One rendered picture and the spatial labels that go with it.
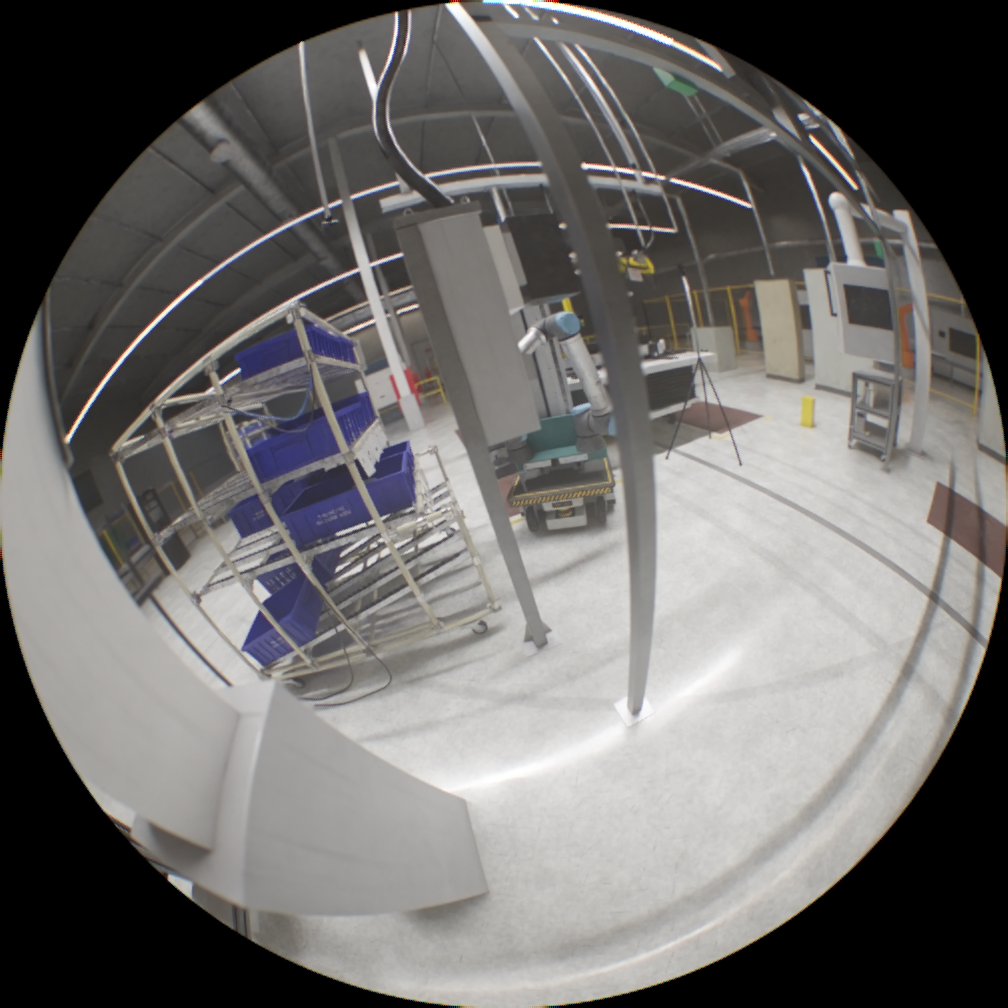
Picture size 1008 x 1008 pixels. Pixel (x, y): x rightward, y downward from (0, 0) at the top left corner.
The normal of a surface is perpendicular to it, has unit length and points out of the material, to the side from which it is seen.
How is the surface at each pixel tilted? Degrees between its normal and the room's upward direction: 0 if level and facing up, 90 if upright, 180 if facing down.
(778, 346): 90
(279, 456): 90
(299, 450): 90
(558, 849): 0
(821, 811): 0
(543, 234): 90
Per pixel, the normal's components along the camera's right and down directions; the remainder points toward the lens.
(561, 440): -0.19, 0.50
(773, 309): -0.93, 0.34
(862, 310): -0.76, 0.41
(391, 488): 0.28, 0.37
